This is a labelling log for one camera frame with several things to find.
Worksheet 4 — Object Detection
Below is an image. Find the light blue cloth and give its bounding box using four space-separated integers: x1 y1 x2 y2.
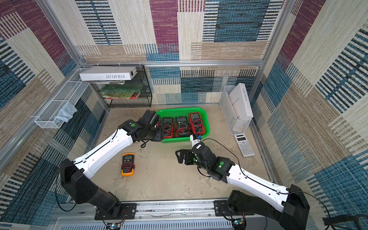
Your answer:
55 102 78 124

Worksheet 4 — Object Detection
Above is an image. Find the yellow multimeter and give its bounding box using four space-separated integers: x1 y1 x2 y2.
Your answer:
121 153 135 177

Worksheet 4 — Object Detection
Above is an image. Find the black wire shelf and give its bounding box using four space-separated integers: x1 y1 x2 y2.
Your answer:
92 65 153 109

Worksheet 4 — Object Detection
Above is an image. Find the white folio box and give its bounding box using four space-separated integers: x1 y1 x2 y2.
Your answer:
80 66 137 81

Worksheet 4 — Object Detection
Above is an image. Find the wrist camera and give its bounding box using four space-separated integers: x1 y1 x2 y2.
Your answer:
138 110 160 129
190 133 202 147

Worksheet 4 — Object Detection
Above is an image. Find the white box in holder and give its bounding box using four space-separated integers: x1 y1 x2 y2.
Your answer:
229 83 254 120

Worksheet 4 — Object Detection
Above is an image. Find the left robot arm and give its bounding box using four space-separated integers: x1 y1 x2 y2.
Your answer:
60 120 164 219

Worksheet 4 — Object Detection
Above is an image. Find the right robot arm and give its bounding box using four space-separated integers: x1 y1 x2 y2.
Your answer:
175 143 310 230

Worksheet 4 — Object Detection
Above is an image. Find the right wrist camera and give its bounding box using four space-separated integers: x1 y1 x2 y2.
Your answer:
190 133 202 147

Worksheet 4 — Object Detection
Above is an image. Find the green book on shelf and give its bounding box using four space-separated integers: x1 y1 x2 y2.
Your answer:
99 83 144 99

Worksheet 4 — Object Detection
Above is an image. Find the large red multimeter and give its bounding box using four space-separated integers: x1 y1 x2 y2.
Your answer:
162 117 174 139

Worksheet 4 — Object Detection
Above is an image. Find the black multimeter with leads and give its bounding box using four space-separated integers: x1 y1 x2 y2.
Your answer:
155 119 164 142

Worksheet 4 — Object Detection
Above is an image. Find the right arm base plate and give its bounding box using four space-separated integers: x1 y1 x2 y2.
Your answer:
213 199 231 217

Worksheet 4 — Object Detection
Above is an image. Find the clear file holder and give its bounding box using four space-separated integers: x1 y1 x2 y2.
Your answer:
219 90 253 135

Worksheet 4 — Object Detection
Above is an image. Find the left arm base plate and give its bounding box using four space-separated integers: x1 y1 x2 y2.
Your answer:
94 203 137 221

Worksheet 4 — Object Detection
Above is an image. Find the green plastic basket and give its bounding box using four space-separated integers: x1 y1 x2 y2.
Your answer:
157 107 210 143

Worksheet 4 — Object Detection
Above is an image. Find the white wire wall basket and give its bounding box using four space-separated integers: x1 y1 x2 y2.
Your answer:
34 80 89 129

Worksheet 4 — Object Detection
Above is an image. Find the small red multimeter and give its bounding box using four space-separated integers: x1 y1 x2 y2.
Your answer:
189 112 205 136

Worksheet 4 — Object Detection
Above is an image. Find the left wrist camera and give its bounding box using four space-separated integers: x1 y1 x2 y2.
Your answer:
138 110 160 129

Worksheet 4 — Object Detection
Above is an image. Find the white calculator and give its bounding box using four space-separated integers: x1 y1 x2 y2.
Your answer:
234 134 255 157

